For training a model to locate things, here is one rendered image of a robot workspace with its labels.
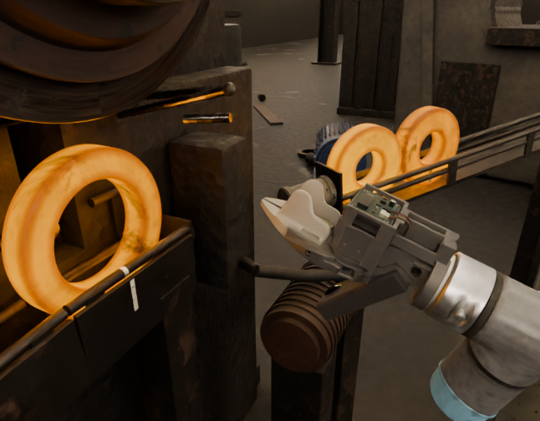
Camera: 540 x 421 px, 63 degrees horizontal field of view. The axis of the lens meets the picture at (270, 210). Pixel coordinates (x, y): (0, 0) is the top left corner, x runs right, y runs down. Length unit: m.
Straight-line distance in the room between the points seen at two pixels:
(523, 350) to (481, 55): 2.57
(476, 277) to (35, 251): 0.42
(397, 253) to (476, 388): 0.17
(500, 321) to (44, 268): 0.43
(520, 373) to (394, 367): 0.95
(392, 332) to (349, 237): 1.11
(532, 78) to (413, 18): 0.78
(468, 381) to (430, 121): 0.52
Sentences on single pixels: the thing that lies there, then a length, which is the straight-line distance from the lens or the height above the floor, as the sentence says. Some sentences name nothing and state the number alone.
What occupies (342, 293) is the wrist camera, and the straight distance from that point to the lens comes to 0.51.
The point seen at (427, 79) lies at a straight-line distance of 3.05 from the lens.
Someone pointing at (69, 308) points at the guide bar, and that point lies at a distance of 0.47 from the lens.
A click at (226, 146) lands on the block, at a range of 0.63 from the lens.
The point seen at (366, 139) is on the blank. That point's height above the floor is 0.76.
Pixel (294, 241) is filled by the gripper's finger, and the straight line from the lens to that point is 0.49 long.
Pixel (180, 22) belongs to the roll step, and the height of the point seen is 0.96.
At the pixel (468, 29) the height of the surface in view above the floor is 0.87.
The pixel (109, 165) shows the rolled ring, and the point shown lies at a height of 0.82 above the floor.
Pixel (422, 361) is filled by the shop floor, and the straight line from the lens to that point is 1.49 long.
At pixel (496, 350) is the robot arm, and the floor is 0.67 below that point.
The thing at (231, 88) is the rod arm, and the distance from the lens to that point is 0.45.
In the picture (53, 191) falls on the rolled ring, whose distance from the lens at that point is 0.45.
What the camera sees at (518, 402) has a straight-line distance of 1.21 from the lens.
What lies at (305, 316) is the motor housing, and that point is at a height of 0.53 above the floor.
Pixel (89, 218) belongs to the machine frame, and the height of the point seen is 0.74.
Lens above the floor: 0.97
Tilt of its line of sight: 25 degrees down
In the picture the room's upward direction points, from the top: straight up
